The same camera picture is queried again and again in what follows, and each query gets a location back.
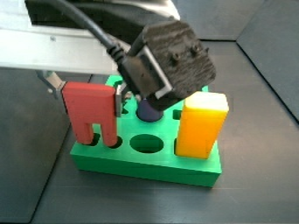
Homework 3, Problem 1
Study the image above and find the green shape sorter base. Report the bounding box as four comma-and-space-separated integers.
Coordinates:
69, 99, 221, 187

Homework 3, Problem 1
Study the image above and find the yellow rectangular block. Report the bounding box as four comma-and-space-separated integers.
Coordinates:
175, 91, 229, 159

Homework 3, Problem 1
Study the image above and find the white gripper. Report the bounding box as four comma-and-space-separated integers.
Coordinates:
0, 0, 181, 100

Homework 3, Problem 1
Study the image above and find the red square-circle object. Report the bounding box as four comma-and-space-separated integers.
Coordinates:
61, 81, 117, 146

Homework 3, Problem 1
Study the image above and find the black camera cable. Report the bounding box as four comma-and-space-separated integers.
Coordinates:
45, 0, 127, 64

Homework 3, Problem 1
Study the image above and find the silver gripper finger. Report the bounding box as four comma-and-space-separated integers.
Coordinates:
115, 82, 132, 117

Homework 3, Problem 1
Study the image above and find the purple cylinder block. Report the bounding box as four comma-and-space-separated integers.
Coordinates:
136, 99, 164, 123

